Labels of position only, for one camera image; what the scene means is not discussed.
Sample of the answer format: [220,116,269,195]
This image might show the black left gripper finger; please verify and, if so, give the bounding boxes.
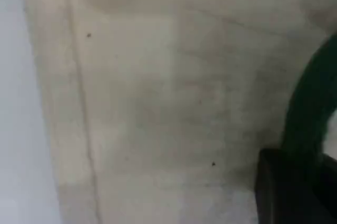
[320,152,337,224]
[254,147,321,224]

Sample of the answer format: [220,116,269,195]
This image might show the cream tote bag green handles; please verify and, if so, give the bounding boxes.
[17,0,337,224]

